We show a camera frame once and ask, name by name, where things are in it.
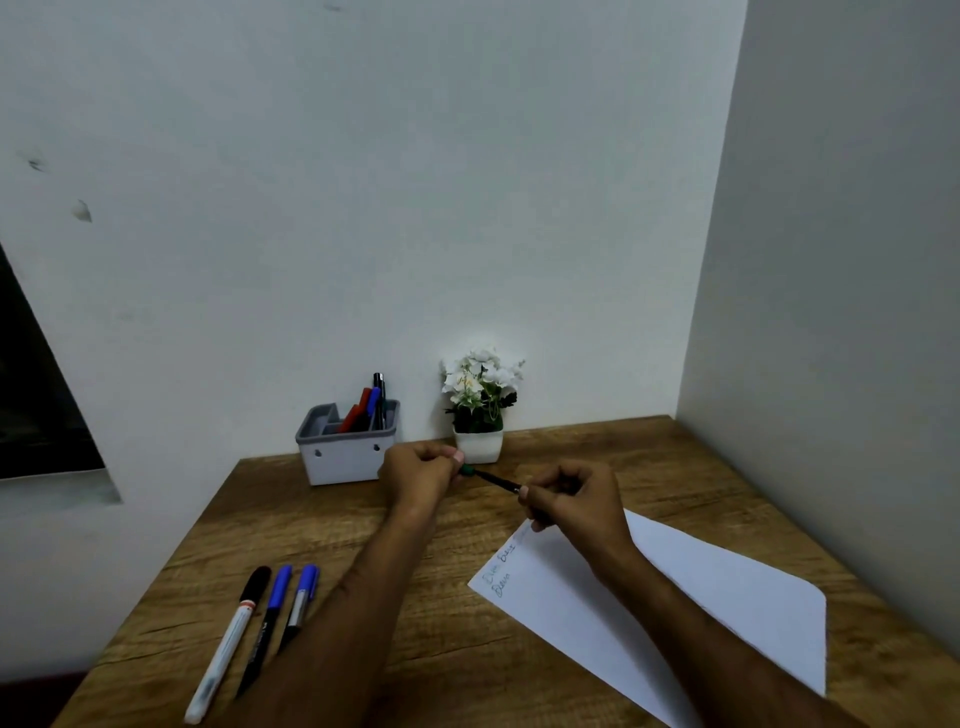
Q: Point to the person's right hand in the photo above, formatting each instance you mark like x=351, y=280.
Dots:
x=592, y=517

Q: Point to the person's left hand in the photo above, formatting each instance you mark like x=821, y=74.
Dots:
x=412, y=480

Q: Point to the person's left thumb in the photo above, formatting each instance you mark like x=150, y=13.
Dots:
x=452, y=459

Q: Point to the person's right thumb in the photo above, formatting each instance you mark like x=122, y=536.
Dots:
x=534, y=493

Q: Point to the person's right forearm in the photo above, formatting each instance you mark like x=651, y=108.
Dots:
x=697, y=652

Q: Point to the person's left forearm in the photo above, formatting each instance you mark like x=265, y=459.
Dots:
x=352, y=622

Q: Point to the white potted flower plant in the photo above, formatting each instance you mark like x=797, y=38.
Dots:
x=480, y=405

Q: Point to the black and silver pen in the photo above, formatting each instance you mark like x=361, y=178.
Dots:
x=380, y=397

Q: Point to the red pen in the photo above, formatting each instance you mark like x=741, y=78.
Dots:
x=352, y=416

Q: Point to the grey and white pen holder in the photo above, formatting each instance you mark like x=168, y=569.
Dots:
x=341, y=457

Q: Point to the grey pen with blue cap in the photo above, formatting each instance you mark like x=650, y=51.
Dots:
x=298, y=607

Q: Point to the white paper sheet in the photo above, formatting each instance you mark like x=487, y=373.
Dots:
x=742, y=600

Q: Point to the black pen with blue cap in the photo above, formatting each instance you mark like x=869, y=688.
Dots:
x=262, y=634

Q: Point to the white marker with black cap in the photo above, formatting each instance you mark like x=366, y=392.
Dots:
x=225, y=649

